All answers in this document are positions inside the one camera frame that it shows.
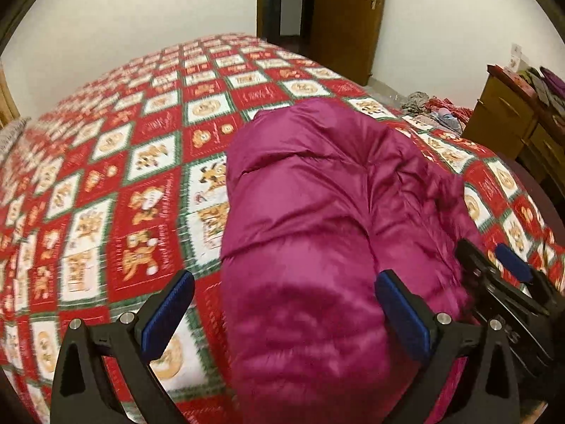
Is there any pile of clothes on floor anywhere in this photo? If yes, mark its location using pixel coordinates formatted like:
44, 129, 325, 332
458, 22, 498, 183
401, 91, 474, 136

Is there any red printed blanket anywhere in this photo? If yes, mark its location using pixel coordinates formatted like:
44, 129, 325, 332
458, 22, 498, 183
0, 33, 565, 424

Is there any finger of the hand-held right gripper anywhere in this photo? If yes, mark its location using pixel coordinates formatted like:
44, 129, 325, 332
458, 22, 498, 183
454, 238, 501, 294
494, 243, 565, 314

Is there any brown door frame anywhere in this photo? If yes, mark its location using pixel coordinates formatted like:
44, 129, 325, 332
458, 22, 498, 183
257, 0, 283, 41

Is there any pile of clothes on dresser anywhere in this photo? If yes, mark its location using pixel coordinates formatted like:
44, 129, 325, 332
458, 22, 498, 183
514, 66, 565, 119

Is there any brown wooden door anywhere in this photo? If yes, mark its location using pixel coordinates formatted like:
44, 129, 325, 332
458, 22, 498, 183
309, 0, 392, 86

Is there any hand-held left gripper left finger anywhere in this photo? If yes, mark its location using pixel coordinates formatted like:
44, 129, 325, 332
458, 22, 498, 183
50, 269, 196, 424

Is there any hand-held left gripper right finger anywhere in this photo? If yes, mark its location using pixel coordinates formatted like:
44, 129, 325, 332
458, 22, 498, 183
374, 269, 536, 424

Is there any magenta down jacket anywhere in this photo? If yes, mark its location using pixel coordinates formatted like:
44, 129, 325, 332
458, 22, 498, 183
219, 98, 486, 424

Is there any wooden dresser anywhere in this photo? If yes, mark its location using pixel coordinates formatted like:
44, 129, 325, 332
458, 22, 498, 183
461, 65, 565, 195

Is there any striped pillow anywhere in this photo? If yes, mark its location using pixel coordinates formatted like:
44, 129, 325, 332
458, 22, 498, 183
0, 117, 32, 156

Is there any wooden headboard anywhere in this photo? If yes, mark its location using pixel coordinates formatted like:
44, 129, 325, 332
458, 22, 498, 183
0, 62, 21, 130

